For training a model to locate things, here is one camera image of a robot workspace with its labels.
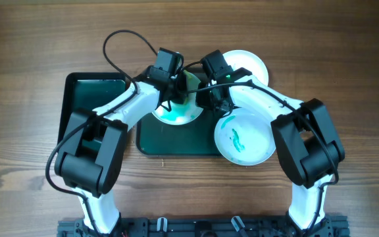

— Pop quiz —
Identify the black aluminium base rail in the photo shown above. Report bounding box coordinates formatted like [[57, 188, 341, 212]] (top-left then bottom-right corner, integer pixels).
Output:
[[57, 215, 350, 237]]

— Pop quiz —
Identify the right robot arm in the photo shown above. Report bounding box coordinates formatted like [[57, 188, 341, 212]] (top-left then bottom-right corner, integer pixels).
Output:
[[193, 68, 345, 234]]

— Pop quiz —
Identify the green yellow sponge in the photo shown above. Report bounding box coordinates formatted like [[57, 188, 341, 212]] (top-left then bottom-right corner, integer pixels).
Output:
[[173, 72, 191, 105]]

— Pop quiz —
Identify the pale blue plate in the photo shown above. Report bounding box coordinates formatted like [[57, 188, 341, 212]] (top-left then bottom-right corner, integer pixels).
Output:
[[214, 108, 276, 166]]

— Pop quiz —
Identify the white plate top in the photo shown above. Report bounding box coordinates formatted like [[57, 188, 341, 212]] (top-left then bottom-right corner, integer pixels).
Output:
[[207, 49, 269, 87]]

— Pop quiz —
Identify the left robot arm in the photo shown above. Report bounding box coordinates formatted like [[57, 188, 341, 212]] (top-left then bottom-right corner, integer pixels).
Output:
[[47, 66, 189, 236]]

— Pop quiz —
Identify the white plate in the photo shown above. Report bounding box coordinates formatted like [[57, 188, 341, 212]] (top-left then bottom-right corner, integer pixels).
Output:
[[152, 93, 203, 125], [207, 49, 269, 87]]

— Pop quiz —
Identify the small black water tray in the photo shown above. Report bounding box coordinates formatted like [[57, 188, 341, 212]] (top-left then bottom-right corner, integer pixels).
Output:
[[58, 72, 128, 157]]

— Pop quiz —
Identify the large dark serving tray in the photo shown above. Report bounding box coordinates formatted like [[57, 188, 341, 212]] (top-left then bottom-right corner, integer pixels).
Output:
[[135, 66, 271, 157]]

